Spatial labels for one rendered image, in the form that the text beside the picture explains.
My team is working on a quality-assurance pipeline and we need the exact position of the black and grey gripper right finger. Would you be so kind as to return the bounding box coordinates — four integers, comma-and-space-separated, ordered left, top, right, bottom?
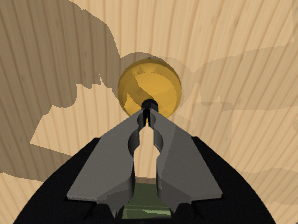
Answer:
147, 108, 276, 224

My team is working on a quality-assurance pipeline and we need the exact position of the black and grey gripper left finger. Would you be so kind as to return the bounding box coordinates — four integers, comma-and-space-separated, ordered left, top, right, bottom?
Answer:
13, 108, 147, 224

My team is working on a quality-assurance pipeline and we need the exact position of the gold dome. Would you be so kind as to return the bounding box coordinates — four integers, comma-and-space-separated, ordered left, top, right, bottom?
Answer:
118, 58, 182, 118

